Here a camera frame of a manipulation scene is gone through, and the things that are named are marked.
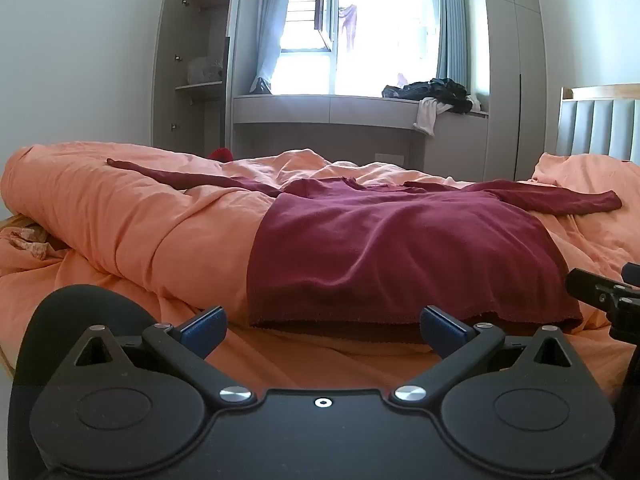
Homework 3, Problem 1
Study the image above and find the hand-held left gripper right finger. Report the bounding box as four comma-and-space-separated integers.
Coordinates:
390, 305, 573, 407

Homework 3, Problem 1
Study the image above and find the long blue-grey curtain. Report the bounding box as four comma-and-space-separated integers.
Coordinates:
435, 0, 477, 94

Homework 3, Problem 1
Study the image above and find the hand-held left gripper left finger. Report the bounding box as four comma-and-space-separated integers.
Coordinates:
74, 305, 257, 407

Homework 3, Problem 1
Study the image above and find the dark clothes pile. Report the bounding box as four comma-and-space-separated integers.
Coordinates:
382, 78, 474, 114

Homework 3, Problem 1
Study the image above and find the orange bedding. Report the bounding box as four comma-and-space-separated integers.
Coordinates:
0, 142, 640, 406

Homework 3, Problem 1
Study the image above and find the grey window bench cabinet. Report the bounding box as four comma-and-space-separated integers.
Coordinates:
232, 93, 490, 173

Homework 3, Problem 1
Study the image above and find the maroon long-sleeve sweater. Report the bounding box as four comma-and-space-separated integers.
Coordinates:
106, 158, 623, 333

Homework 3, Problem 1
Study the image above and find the short blue-grey curtain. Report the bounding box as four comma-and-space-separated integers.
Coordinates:
249, 0, 297, 95

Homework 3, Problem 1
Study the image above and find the window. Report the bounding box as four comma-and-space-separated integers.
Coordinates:
279, 0, 444, 97

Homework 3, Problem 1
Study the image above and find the white garment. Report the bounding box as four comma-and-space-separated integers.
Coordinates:
413, 97, 454, 137

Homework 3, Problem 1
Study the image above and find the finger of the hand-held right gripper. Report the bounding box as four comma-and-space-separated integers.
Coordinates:
565, 268, 636, 313

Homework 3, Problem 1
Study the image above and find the orange patterned cloth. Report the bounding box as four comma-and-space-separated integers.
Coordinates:
0, 214, 67, 262

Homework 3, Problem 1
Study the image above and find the grey padded headboard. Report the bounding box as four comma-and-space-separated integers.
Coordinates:
556, 83, 640, 162

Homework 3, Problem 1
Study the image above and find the tall closed grey wardrobe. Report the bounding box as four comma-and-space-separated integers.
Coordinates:
479, 0, 549, 182

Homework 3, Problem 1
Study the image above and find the pale bag on shelf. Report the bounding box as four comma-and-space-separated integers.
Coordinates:
187, 55, 225, 85

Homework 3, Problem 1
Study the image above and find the open grey wardrobe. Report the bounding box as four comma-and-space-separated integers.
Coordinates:
151, 0, 246, 157

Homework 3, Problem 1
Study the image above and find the hanging purple garment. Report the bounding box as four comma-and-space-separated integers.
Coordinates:
338, 4, 360, 54

